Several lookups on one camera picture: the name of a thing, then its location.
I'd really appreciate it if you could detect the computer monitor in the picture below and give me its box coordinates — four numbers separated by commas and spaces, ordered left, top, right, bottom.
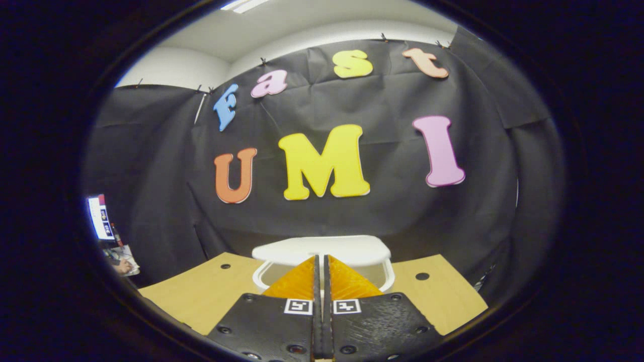
88, 195, 117, 241

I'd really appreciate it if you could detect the white paper sheet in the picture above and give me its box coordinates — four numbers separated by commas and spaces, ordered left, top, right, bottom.
117, 245, 141, 278

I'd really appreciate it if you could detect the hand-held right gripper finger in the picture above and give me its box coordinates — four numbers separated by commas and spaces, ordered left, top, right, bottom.
323, 254, 446, 362
206, 254, 323, 362

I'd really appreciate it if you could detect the black backdrop cloth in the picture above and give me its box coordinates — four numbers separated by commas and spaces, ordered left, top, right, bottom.
83, 25, 567, 302

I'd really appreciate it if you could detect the white desktop garbage bin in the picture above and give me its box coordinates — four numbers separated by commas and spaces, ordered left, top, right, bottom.
252, 235, 396, 295

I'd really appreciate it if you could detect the wooden desktop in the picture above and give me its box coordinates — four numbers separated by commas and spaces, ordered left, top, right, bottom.
138, 251, 489, 336

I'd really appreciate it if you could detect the ceiling light panel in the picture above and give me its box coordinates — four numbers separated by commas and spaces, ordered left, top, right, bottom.
221, 0, 270, 14

